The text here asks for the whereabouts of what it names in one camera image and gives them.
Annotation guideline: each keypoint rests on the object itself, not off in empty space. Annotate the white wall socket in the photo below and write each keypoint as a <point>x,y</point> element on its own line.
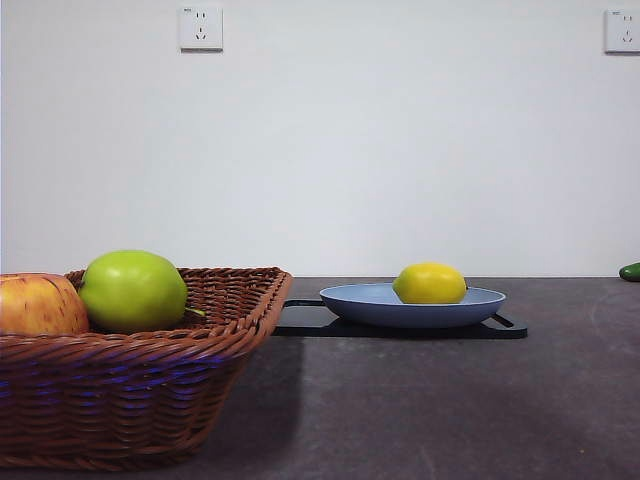
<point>201,27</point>
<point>624,31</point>

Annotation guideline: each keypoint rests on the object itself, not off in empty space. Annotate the black flat tray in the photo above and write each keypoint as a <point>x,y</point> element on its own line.
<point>305,320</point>

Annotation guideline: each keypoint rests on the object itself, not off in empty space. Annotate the red yellow apple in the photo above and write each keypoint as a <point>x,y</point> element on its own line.
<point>35,305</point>

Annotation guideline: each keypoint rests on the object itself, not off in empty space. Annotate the green apple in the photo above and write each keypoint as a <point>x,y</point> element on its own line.
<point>132,290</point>

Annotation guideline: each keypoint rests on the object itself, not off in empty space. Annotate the dark green vegetable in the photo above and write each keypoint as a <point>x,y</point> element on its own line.
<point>632,271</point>

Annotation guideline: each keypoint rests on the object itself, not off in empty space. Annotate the yellow lemon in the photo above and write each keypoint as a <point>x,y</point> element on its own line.
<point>430,284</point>

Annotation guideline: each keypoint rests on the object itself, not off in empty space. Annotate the blue round plate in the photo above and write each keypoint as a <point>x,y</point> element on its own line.
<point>400,312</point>

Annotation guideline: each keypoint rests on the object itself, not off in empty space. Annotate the brown woven wicker basket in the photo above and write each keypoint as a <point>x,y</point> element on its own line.
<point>125,400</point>

